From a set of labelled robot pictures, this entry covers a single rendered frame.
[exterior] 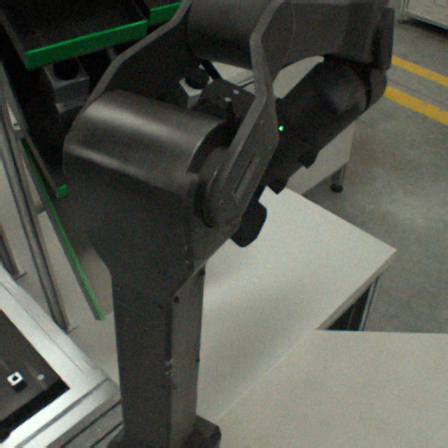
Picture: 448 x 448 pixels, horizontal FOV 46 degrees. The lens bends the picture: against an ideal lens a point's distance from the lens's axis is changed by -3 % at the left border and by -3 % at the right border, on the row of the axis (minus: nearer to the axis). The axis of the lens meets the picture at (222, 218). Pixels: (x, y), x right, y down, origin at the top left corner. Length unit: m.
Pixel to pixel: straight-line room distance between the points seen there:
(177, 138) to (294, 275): 0.78
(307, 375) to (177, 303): 0.59
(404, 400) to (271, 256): 0.35
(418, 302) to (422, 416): 1.36
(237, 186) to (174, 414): 0.16
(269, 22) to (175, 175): 0.09
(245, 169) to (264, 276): 0.75
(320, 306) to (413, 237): 1.55
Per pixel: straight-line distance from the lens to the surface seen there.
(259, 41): 0.25
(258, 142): 0.24
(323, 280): 0.98
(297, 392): 0.83
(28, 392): 0.74
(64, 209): 0.76
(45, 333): 0.81
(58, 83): 0.65
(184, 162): 0.21
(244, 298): 0.94
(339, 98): 0.42
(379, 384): 0.87
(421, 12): 4.68
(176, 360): 0.30
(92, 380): 0.74
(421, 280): 2.27
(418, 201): 2.66
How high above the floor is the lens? 1.57
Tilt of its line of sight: 41 degrees down
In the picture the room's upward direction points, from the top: straight up
